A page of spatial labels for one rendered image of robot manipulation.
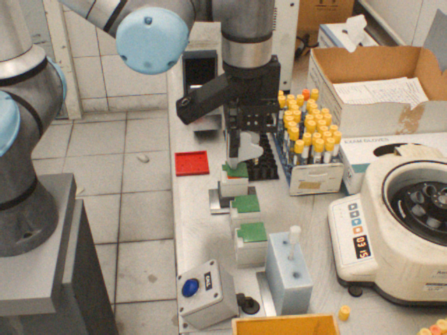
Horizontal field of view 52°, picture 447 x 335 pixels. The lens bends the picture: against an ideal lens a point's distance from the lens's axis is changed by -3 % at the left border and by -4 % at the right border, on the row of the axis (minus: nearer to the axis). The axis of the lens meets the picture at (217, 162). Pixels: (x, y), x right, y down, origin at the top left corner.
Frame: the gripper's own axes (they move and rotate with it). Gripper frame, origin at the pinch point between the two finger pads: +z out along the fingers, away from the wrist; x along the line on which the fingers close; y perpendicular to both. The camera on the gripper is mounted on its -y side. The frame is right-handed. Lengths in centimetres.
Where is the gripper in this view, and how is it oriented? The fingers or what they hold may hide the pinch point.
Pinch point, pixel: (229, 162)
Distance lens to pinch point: 83.3
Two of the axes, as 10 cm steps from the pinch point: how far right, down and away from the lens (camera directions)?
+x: -0.9, -6.4, 7.7
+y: 10.0, -0.5, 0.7
